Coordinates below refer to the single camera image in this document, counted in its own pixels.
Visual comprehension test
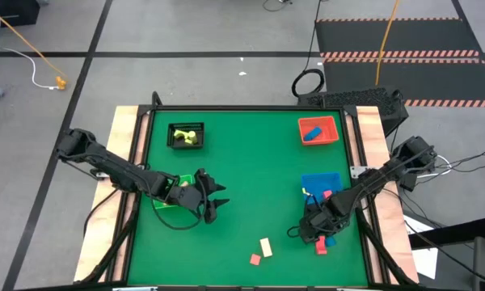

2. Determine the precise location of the green table mat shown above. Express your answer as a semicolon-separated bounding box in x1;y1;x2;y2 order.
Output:
127;108;369;287

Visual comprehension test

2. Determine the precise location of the black plastic basket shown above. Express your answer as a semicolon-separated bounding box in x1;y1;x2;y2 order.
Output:
167;121;206;150

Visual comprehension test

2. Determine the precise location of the black mesh computer case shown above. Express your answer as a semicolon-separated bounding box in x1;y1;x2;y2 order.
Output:
297;87;410;137

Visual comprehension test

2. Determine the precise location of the black coiled cable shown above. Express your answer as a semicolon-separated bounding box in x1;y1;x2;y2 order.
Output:
291;0;326;99

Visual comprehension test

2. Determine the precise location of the black base bar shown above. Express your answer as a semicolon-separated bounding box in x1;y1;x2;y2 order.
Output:
407;216;485;250

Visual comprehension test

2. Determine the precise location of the orange extension cable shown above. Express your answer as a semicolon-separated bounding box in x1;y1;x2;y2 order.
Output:
0;2;68;91

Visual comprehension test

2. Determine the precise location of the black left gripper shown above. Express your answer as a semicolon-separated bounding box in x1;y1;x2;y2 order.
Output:
172;168;230;225

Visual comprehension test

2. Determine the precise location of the thin black cable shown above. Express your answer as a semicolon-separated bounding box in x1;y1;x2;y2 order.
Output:
262;0;293;13

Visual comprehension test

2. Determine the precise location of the yellow hanging cable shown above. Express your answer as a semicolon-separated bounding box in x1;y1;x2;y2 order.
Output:
374;0;402;87

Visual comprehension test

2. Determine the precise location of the beige wooden block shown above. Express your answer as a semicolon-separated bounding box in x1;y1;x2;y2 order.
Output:
259;237;274;259

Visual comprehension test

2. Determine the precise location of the black hazard-striped floor mat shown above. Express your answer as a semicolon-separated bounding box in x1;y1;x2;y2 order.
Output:
314;17;485;109

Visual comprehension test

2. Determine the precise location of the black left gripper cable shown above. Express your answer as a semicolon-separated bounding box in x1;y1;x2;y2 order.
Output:
150;196;207;231

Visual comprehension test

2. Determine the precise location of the black table frame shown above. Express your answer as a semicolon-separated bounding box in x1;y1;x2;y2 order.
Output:
74;91;420;291

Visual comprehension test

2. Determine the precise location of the red plastic basket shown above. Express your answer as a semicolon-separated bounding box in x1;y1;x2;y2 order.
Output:
297;116;340;146

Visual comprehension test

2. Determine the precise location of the black cabinet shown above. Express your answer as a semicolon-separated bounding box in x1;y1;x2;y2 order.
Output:
0;0;41;31

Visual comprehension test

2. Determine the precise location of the green plastic basket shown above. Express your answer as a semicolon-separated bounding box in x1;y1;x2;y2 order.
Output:
153;174;195;210

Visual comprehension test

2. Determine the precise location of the blue plastic basket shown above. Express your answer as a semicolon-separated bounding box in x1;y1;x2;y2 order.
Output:
301;171;344;204

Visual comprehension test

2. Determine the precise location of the white paper sheet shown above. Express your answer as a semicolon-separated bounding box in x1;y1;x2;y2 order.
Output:
403;213;440;280

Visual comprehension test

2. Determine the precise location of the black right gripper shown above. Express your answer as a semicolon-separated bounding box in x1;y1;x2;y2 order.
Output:
298;192;351;245

